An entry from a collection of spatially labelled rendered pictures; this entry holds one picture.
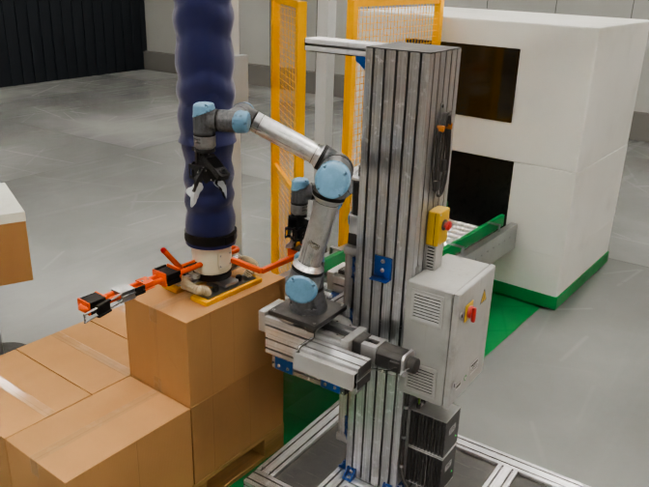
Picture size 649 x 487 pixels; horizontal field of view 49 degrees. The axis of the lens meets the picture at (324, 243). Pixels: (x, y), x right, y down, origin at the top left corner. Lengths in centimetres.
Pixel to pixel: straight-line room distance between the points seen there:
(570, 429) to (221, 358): 199
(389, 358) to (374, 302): 26
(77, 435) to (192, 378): 49
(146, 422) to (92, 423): 21
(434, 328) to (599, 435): 176
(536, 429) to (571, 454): 24
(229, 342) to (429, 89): 140
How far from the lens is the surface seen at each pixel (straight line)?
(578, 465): 392
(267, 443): 363
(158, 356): 312
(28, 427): 314
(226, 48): 285
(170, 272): 299
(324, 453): 338
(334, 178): 237
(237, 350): 317
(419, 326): 263
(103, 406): 318
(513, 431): 404
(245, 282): 316
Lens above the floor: 228
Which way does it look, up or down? 21 degrees down
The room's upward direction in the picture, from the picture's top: 2 degrees clockwise
